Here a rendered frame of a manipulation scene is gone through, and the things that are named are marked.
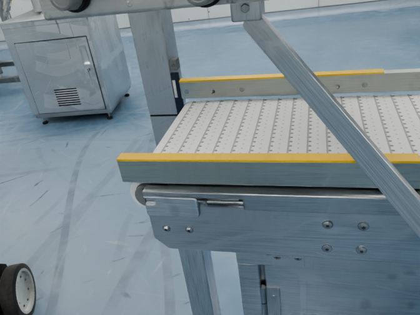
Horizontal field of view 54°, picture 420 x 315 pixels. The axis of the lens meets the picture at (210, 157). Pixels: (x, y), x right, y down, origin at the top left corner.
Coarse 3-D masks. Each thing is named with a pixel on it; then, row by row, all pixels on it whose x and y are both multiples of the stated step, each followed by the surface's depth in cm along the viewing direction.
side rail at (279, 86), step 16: (240, 80) 70; (256, 80) 69; (272, 80) 69; (320, 80) 67; (336, 80) 66; (352, 80) 66; (368, 80) 65; (384, 80) 65; (400, 80) 64; (416, 80) 64; (192, 96) 73; (208, 96) 73; (224, 96) 72; (240, 96) 71
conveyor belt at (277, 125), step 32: (352, 96) 67; (384, 96) 65; (416, 96) 64; (192, 128) 64; (224, 128) 62; (256, 128) 61; (288, 128) 60; (320, 128) 58; (384, 128) 56; (416, 128) 55
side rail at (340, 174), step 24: (120, 168) 50; (144, 168) 50; (168, 168) 49; (192, 168) 48; (216, 168) 47; (240, 168) 47; (264, 168) 46; (288, 168) 45; (312, 168) 45; (336, 168) 44; (360, 168) 43; (408, 168) 42
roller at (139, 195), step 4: (140, 184) 54; (144, 184) 53; (148, 184) 53; (152, 184) 53; (156, 184) 53; (160, 184) 54; (164, 184) 55; (136, 188) 54; (140, 188) 53; (136, 192) 53; (140, 192) 53; (136, 196) 54; (140, 196) 54; (140, 200) 54; (144, 200) 54; (144, 204) 54
